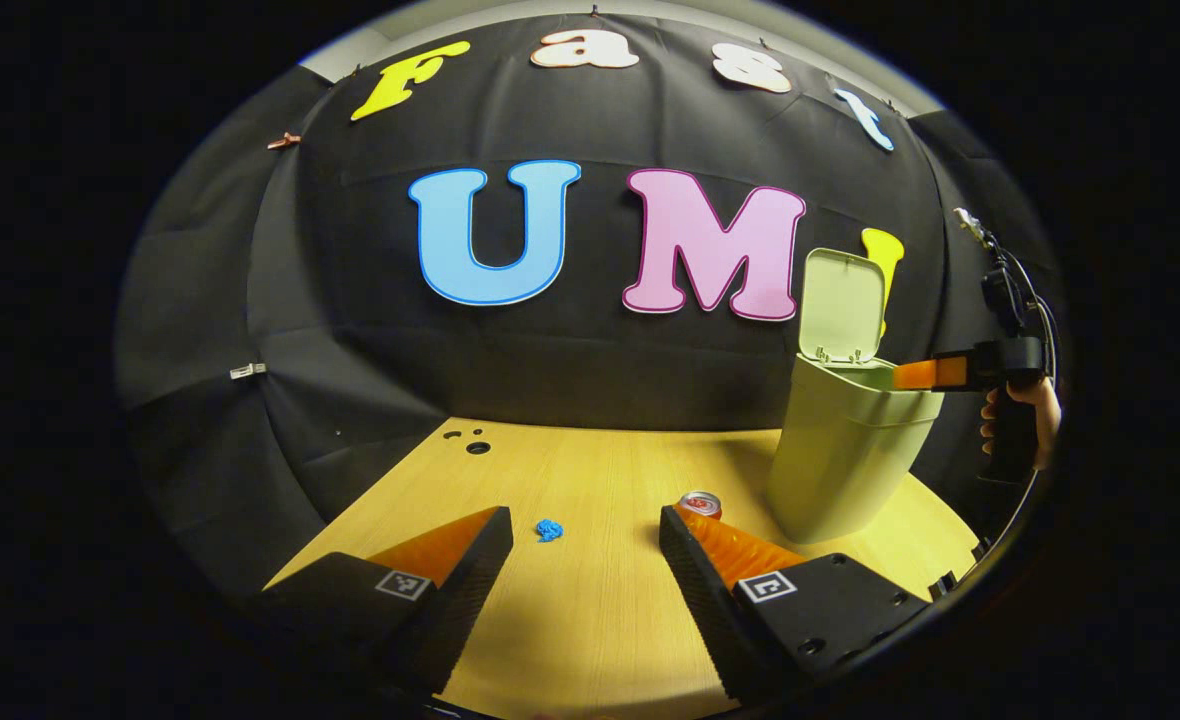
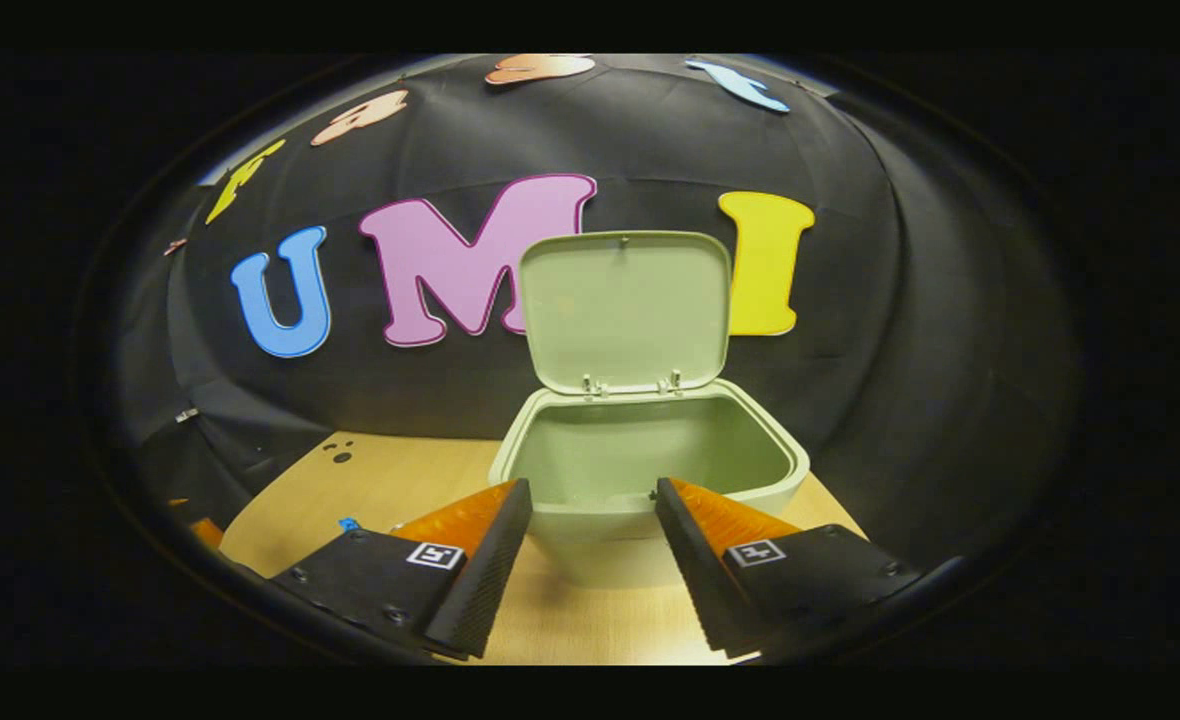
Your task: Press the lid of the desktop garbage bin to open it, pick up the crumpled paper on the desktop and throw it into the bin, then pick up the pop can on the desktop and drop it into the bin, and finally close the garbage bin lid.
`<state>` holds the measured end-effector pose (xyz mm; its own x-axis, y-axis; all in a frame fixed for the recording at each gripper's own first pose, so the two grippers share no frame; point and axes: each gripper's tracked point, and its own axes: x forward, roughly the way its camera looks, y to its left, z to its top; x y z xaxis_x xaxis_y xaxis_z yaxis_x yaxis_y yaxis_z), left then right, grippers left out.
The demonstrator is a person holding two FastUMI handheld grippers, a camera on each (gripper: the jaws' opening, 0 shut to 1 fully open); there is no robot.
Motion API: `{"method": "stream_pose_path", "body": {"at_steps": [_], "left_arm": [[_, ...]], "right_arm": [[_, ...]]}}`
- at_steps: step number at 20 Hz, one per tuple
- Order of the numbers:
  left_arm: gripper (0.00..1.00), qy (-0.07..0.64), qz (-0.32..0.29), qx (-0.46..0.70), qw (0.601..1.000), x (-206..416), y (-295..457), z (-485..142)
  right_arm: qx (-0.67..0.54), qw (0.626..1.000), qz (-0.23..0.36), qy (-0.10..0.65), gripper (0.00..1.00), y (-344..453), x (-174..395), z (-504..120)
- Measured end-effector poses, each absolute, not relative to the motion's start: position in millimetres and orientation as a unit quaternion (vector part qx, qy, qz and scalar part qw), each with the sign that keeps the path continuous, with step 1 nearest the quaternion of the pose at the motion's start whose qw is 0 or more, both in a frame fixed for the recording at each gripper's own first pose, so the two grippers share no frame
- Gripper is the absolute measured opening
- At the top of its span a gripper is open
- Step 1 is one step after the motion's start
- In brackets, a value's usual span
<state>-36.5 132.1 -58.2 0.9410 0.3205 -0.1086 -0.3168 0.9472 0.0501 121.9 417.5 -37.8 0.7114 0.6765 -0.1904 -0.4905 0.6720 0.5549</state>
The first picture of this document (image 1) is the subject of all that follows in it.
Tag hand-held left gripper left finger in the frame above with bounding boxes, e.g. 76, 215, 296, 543
250, 505, 516, 701

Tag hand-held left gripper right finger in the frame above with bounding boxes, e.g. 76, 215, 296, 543
658, 505, 931, 706

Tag green desktop garbage bin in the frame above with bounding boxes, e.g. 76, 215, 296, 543
768, 247, 946, 546

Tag wooden desktop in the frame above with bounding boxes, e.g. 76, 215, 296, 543
265, 417, 981, 720

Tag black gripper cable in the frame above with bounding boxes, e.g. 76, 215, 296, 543
980, 245, 1061, 561

